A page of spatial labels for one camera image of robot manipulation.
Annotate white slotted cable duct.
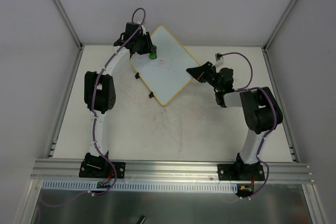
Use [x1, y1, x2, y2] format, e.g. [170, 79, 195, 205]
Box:
[41, 179, 238, 194]

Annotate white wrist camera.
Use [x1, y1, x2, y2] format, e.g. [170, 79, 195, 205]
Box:
[137, 20, 146, 35]
[214, 53, 224, 69]

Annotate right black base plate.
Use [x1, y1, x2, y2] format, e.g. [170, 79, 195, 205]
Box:
[217, 163, 265, 182]

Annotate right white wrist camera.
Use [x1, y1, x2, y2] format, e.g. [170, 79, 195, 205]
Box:
[214, 53, 224, 69]

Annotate left aluminium frame post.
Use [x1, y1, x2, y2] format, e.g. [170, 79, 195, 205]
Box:
[45, 0, 83, 158]

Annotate yellow framed whiteboard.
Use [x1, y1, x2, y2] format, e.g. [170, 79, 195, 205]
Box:
[131, 26, 201, 106]

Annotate small black object bottom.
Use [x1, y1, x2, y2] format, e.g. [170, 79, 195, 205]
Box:
[136, 215, 146, 224]

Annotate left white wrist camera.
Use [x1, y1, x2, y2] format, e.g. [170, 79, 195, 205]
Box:
[137, 20, 146, 35]

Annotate right aluminium frame post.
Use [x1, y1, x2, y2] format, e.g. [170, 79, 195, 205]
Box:
[262, 0, 300, 163]

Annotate aluminium mounting rail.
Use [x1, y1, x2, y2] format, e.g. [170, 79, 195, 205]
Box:
[30, 158, 315, 184]

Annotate green whiteboard eraser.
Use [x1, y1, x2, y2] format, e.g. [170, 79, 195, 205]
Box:
[149, 52, 157, 60]

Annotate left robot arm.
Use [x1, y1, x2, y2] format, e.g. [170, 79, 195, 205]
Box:
[79, 22, 156, 178]

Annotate aluminium frame post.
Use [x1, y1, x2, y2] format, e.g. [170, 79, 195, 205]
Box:
[45, 0, 83, 158]
[262, 0, 300, 163]

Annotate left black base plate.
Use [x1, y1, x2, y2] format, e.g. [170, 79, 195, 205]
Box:
[79, 161, 126, 179]

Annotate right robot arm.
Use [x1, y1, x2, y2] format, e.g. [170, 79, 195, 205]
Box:
[186, 62, 283, 182]

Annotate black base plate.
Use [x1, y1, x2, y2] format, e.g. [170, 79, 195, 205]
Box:
[79, 161, 126, 179]
[217, 163, 265, 182]

